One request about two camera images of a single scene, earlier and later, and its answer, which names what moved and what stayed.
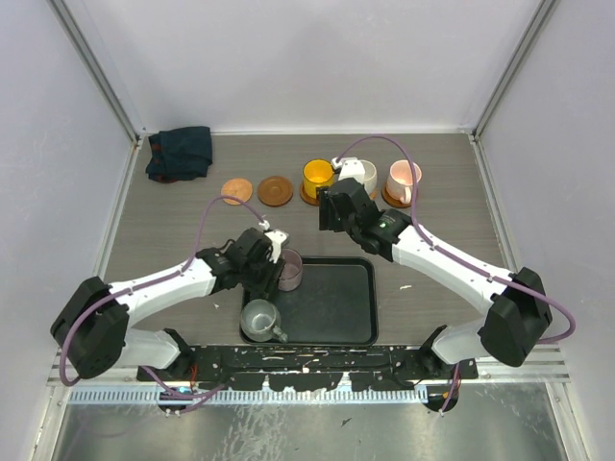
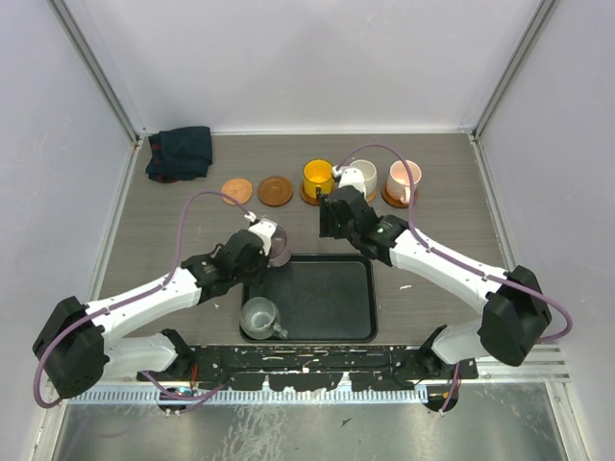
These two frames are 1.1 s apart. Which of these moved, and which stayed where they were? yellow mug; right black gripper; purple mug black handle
Moved: purple mug black handle
Stayed: yellow mug; right black gripper
